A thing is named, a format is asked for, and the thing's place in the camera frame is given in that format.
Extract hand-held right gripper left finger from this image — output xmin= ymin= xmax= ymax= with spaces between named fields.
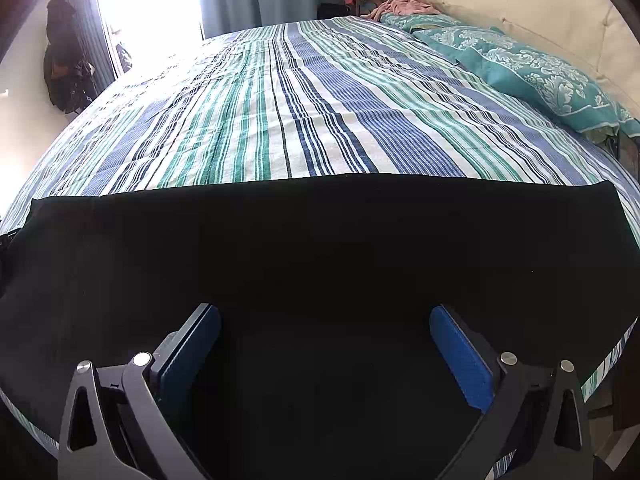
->
xmin=57 ymin=302 xmax=222 ymax=480

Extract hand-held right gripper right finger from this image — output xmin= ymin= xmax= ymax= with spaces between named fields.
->
xmin=429 ymin=303 xmax=593 ymax=480

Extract black pants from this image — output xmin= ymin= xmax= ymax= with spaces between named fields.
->
xmin=0 ymin=174 xmax=632 ymax=480

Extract bed with striped sheet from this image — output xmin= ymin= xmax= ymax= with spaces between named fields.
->
xmin=0 ymin=15 xmax=640 ymax=480

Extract large teal patterned pillow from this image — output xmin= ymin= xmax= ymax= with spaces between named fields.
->
xmin=412 ymin=25 xmax=640 ymax=133

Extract hanging dark jackets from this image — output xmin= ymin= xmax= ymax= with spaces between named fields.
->
xmin=43 ymin=0 xmax=97 ymax=113

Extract small teal patterned pillow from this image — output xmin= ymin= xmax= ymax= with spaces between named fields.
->
xmin=380 ymin=12 xmax=461 ymax=33

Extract striped blue curtain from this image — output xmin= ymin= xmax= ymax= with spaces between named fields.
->
xmin=65 ymin=0 xmax=121 ymax=81

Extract pink cloth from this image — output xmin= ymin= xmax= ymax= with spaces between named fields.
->
xmin=361 ymin=0 xmax=442 ymax=22

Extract cream padded headboard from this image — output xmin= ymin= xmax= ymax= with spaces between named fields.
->
xmin=390 ymin=0 xmax=640 ymax=111

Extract black bag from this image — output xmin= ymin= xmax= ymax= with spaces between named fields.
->
xmin=317 ymin=3 xmax=358 ymax=21

